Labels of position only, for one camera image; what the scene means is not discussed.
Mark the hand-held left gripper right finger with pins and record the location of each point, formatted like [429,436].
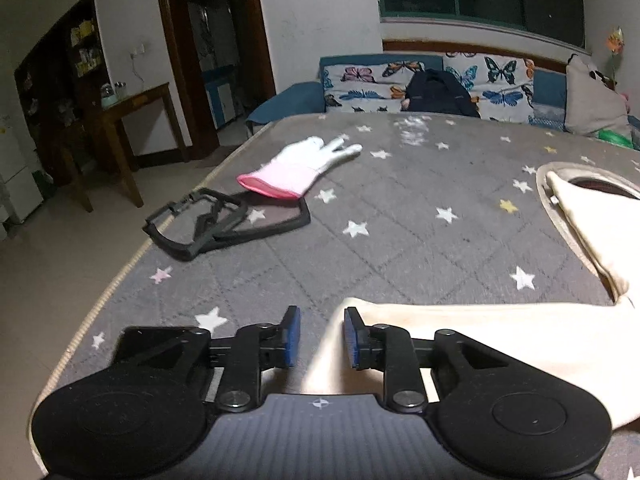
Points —
[351,340]

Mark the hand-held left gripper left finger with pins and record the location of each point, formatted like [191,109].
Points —
[291,340]

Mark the cream garment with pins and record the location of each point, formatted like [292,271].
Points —
[500,330]

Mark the brown wooden door frame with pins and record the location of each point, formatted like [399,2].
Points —
[172,60]

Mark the black plastic frame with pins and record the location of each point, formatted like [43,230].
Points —
[202,222]

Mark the dark wooden shelf cabinet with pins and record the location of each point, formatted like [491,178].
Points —
[60,85]

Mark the grey star-printed tablecloth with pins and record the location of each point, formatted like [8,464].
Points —
[400,240]

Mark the blue and white cabinet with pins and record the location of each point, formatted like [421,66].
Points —
[222,100]

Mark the black backpack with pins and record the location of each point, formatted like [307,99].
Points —
[440,92]

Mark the grey pillow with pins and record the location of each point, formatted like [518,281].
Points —
[590,110]

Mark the butterfly-printed sofa cover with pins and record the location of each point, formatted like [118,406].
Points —
[370,85]

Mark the pale green kettle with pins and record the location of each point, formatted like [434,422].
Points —
[108,97]

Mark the white refrigerator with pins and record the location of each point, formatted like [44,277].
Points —
[15,170]

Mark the white glove with pink cuff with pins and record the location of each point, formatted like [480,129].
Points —
[295,165]

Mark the blue patterned cloth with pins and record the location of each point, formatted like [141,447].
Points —
[547,115]

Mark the white wall outlet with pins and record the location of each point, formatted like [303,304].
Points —
[140,50]

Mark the colourful pinwheel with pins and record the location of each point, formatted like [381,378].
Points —
[615,42]

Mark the wooden desk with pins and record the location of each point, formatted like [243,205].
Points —
[135,102]

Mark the panda plush toy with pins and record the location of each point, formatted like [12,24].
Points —
[602,80]

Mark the glass jar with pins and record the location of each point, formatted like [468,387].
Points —
[120,90]

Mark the blue sofa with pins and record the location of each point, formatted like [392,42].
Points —
[290,100]

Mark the green plastic item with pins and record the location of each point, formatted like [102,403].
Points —
[615,137]

